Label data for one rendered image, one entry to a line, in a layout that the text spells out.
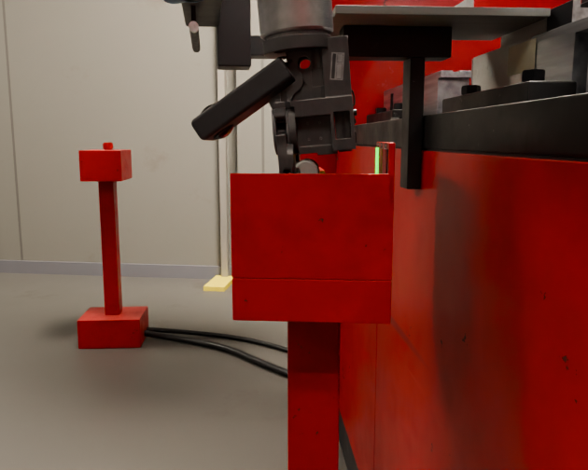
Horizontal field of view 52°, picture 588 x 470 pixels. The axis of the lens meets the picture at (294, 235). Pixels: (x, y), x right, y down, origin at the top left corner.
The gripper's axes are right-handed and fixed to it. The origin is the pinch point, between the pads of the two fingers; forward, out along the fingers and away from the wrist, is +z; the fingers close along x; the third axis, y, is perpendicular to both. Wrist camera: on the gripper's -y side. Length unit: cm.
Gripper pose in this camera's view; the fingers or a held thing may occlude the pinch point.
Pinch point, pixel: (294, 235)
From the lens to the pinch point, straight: 64.1
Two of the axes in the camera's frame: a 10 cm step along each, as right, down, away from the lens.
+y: 9.9, -0.7, -0.9
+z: 0.9, 9.8, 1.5
